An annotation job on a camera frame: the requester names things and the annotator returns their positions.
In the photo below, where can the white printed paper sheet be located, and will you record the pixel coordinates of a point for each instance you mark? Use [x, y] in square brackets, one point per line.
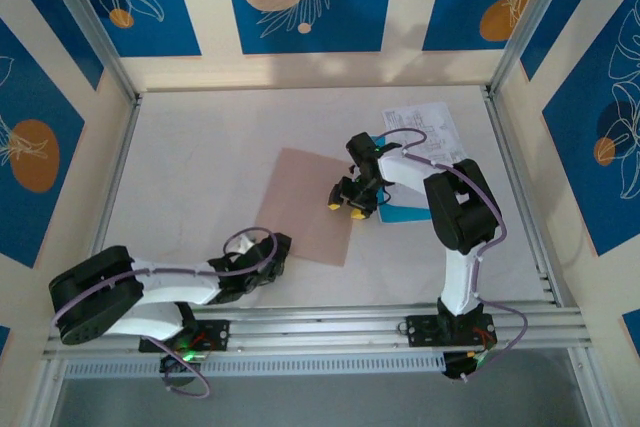
[440, 119]

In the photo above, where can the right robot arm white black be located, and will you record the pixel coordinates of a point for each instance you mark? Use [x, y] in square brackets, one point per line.
[457, 277]

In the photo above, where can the black right controller board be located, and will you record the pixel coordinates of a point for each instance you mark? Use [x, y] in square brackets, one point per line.
[457, 367]

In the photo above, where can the aluminium table side rail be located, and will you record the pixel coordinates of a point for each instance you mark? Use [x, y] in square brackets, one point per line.
[112, 187]
[520, 197]

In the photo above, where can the black controller board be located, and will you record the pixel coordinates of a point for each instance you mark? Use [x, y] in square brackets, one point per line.
[175, 379]
[457, 367]

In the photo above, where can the aluminium frame post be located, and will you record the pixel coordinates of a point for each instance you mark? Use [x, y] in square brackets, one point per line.
[525, 22]
[95, 32]

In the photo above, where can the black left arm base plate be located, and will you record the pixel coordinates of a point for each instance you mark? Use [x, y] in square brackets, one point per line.
[217, 334]

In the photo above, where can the blue sheet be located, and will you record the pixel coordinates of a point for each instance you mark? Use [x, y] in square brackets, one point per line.
[400, 212]

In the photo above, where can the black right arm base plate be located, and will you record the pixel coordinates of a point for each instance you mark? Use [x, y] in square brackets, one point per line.
[422, 329]

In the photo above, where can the black left controller board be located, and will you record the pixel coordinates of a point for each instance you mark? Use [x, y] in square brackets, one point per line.
[175, 379]

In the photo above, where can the brown paper folder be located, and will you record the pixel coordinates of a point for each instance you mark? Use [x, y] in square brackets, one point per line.
[300, 207]

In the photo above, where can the aluminium mounting rail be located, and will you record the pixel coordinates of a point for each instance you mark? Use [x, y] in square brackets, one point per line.
[320, 332]

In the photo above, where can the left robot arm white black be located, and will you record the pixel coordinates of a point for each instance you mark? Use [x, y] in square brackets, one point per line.
[170, 284]

